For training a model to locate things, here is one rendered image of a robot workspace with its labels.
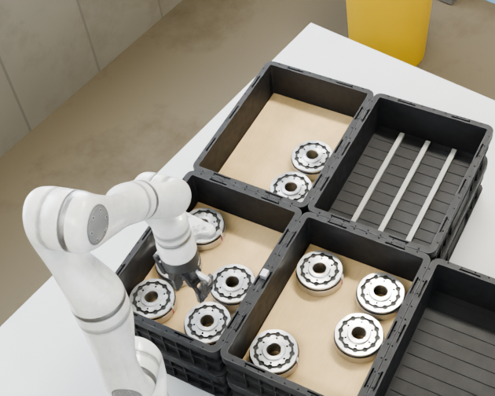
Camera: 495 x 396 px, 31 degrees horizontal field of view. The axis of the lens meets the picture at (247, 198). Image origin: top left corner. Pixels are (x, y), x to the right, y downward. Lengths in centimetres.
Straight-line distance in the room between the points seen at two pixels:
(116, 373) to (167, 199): 31
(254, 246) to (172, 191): 55
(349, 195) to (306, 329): 38
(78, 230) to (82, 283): 16
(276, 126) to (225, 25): 163
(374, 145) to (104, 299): 102
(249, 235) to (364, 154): 36
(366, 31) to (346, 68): 85
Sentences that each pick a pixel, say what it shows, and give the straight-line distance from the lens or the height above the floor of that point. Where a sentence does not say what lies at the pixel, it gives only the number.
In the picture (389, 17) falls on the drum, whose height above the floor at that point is 31.
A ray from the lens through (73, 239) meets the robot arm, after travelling 125.
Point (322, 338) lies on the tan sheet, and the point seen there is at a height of 83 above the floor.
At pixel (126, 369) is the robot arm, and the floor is 116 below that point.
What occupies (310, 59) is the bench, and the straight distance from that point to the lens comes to 262.
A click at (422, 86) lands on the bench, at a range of 254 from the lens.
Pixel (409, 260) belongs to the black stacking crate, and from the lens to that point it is 191.
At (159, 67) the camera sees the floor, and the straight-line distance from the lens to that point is 371.
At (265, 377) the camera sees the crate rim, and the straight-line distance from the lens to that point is 175.
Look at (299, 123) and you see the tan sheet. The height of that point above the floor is 83.
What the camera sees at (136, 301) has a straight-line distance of 196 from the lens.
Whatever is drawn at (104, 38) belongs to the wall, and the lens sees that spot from 372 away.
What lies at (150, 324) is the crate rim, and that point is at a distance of 184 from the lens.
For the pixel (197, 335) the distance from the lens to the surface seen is 189.
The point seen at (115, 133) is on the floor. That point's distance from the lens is 350.
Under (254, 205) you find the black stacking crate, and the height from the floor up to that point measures 90.
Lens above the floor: 248
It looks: 51 degrees down
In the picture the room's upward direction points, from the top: 9 degrees counter-clockwise
